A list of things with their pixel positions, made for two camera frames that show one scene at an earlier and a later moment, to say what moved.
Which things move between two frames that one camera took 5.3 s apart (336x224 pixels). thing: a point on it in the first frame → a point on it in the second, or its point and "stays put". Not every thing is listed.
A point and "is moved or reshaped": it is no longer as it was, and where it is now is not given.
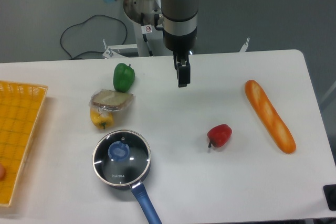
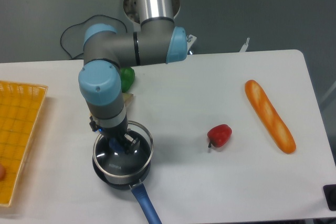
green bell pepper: (124, 76) stays put
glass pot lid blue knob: (122, 157) is moved or reshaped
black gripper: (180, 45) → (114, 134)
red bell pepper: (219, 135) stays put
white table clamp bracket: (244, 47) stays put
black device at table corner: (329, 191) stays put
